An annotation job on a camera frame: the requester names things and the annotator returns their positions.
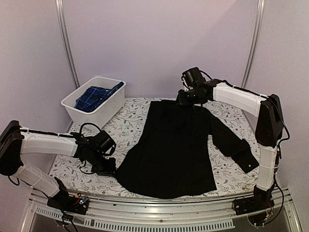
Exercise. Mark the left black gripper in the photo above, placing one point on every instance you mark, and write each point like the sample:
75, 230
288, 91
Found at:
110, 170

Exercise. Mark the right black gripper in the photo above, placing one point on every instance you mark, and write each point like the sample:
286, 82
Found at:
182, 98

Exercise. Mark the black long sleeve shirt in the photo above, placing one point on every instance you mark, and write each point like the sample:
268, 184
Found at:
171, 158

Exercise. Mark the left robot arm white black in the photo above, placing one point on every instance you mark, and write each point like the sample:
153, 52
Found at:
16, 141

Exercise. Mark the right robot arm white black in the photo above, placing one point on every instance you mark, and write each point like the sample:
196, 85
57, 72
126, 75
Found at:
269, 126

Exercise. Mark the floral patterned tablecloth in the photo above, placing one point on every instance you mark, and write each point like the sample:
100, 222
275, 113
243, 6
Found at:
126, 128

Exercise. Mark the white plastic bin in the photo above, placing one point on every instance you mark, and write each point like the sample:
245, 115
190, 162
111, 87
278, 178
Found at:
104, 112

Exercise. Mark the blue plaid shirt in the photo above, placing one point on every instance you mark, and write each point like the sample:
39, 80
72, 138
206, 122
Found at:
94, 96

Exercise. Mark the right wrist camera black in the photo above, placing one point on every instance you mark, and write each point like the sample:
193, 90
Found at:
193, 77

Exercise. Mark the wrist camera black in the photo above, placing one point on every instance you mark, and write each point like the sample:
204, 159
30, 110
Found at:
193, 77
104, 143

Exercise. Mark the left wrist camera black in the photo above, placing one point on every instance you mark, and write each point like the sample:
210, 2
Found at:
104, 143

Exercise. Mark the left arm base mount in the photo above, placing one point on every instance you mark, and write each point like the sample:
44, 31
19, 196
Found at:
70, 203

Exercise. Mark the right aluminium corner post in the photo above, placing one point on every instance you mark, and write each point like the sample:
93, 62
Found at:
254, 43

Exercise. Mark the aluminium corner post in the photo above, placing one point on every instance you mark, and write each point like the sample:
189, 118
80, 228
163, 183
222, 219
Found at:
254, 43
66, 42

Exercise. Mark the aluminium front rail frame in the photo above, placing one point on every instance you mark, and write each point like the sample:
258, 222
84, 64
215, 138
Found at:
127, 214

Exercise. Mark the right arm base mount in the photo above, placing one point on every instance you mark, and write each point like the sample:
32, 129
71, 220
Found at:
260, 200

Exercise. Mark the left aluminium corner post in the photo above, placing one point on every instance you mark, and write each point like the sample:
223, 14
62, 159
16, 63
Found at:
66, 42

